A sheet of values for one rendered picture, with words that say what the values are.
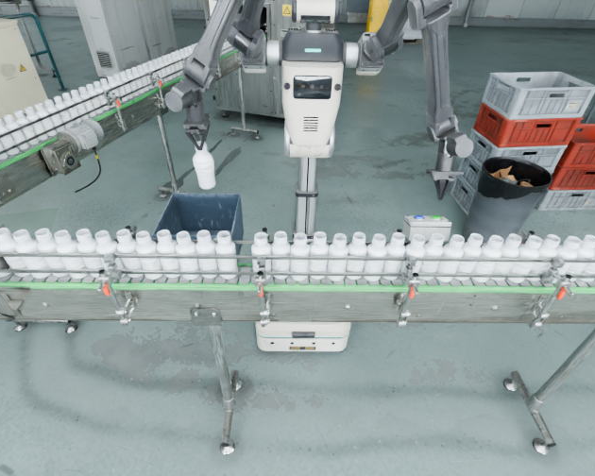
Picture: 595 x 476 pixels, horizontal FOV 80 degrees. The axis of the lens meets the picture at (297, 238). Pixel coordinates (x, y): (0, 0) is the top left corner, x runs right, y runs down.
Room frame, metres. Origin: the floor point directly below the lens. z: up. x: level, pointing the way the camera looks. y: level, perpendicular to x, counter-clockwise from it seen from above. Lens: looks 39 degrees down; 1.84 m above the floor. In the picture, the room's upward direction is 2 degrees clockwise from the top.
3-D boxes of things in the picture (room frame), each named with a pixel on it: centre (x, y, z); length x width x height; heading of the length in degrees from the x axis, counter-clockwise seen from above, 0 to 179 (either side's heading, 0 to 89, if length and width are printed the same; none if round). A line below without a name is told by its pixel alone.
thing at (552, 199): (2.94, -2.48, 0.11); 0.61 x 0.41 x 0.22; 94
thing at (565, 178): (2.94, -2.49, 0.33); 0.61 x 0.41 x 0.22; 94
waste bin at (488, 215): (2.27, -1.54, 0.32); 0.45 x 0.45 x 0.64
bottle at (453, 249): (0.84, -0.48, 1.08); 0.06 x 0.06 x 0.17
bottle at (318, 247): (0.83, -0.07, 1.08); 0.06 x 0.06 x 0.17
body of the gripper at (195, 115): (1.12, 0.34, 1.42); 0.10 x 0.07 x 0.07; 3
